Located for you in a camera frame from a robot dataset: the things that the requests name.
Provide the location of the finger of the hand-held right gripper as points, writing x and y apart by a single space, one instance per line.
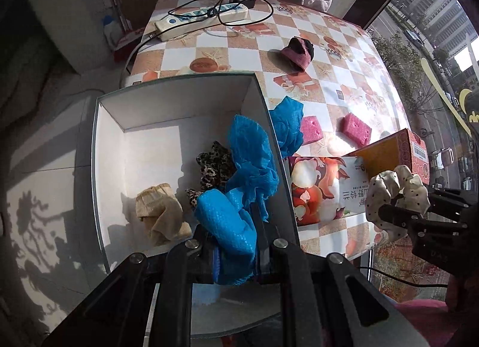
400 216
449 197

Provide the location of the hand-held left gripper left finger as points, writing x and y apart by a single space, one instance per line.
204 261

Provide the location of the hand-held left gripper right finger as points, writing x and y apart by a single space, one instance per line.
265 257

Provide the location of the white polka dot scrunchie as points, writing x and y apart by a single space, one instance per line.
378 193

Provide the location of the blue plastic shoe cover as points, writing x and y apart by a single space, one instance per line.
228 227

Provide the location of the beige cloth scrunchie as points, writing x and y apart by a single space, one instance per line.
161 212

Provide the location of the leopard print scrunchie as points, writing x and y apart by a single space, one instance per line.
213 169

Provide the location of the teal blue scrunchie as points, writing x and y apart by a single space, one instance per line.
249 152

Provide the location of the white cardboard box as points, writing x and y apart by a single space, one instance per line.
157 115

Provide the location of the red patterned box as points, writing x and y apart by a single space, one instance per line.
389 154

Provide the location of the person's red garment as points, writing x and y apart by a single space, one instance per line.
423 317

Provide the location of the printed snack packet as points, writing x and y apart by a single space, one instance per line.
322 190

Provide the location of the pink sponge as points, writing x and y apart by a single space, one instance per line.
310 131
355 129

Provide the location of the yellow window sticker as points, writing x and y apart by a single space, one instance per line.
439 89

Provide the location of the blue mesh cap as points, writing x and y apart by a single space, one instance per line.
288 119

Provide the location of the pink black-trimmed sock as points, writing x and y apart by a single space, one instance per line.
297 57

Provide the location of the checkered printed tablecloth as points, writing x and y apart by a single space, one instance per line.
254 40

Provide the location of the red dustpan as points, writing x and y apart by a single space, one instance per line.
125 48

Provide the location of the white power strip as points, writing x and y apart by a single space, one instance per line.
194 20

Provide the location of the white bottle blue cap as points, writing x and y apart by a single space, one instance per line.
110 31

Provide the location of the black power adapter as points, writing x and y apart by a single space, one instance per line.
247 2

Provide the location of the white cabinet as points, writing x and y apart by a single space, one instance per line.
67 14

